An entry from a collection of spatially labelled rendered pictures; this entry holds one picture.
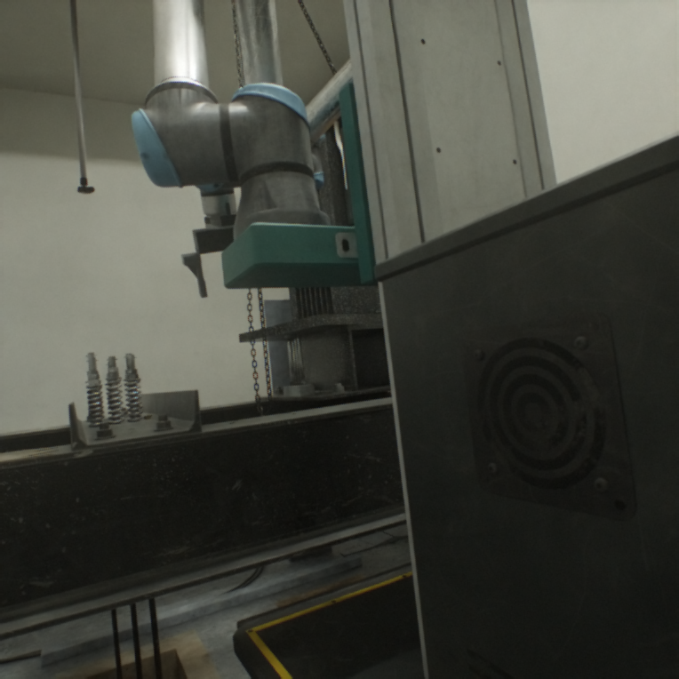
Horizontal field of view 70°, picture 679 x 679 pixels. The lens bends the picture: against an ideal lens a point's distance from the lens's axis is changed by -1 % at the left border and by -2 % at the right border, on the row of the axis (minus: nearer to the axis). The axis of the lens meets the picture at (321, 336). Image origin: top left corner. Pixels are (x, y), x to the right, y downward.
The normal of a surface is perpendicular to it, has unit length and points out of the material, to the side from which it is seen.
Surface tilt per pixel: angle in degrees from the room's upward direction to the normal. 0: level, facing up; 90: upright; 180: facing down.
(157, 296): 90
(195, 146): 115
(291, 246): 90
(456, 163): 90
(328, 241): 90
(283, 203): 73
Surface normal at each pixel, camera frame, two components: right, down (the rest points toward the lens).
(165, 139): 0.08, 0.18
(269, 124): 0.05, -0.08
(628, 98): -0.89, 0.07
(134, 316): 0.45, -0.11
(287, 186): 0.24, -0.39
